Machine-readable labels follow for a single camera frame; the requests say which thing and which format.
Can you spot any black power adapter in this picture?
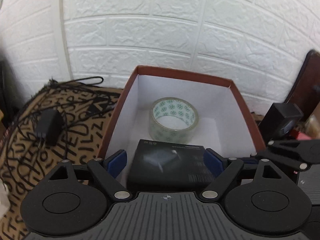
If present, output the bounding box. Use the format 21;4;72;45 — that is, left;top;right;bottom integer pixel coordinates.
34;109;64;146

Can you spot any black cable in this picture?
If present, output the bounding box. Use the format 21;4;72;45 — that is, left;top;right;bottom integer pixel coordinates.
0;76;121;193

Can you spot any black charger box large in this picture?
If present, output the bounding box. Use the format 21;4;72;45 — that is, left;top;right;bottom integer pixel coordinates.
126;139;214;194

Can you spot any brown shoe box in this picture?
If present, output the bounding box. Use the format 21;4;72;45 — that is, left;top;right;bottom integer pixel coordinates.
99;66;265;192

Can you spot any clear packing tape roll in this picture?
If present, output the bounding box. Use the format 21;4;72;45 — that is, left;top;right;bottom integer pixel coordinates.
149;97;199;144

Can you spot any dark brown shoe box lid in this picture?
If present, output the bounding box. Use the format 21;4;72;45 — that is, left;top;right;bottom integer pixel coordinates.
285;49;319;115

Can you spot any black charger box upright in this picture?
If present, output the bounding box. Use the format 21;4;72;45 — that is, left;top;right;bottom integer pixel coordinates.
258;103;303;145

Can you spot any letter pattern tan rug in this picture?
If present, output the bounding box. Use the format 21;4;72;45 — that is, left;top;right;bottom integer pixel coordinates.
1;77;121;239

